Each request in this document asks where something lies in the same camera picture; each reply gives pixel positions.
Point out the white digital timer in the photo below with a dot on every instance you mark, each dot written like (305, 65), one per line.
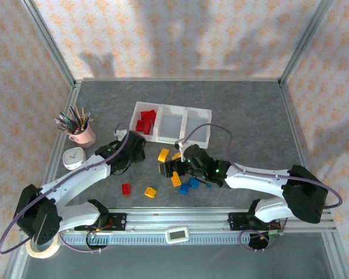
(177, 234)

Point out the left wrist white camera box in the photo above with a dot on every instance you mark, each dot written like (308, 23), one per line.
(120, 134)

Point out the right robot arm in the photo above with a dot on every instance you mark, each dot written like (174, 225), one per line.
(264, 181)

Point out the aluminium side rail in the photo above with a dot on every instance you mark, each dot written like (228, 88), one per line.
(288, 110)
(56, 145)

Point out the beige masking tape roll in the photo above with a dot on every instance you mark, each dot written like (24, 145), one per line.
(46, 253)

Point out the pink pencil cup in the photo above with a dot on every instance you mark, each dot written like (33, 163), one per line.
(83, 136)

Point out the orange colored pencil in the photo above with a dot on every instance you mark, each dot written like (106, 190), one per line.
(83, 117)

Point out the light colored pencil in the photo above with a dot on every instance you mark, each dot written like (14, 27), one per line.
(87, 118)

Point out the yellow half-round lego brick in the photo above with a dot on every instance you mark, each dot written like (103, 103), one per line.
(177, 156)

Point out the aluminium back rail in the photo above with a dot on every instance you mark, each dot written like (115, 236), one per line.
(177, 79)

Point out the blue lego brick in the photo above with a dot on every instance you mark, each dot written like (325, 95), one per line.
(183, 189)
(193, 182)

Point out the red lego brick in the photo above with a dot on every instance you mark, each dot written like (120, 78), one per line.
(139, 125)
(126, 189)
(147, 128)
(149, 115)

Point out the white square clock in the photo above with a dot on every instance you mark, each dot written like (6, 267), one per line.
(73, 158)

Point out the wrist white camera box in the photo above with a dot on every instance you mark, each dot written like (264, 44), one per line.
(180, 144)
(120, 134)

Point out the translucent white plastic bin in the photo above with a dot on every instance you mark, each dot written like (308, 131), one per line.
(142, 112)
(200, 116)
(171, 126)

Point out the aluminium front rail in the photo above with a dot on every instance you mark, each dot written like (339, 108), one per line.
(163, 220)

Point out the aluminium frame post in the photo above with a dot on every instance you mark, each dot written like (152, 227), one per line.
(50, 43)
(304, 43)

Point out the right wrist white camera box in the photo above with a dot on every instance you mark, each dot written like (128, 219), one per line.
(180, 144)

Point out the dark colored pencil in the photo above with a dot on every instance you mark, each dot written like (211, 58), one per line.
(75, 117)

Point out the orange-yellow lego brick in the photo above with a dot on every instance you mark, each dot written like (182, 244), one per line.
(176, 180)

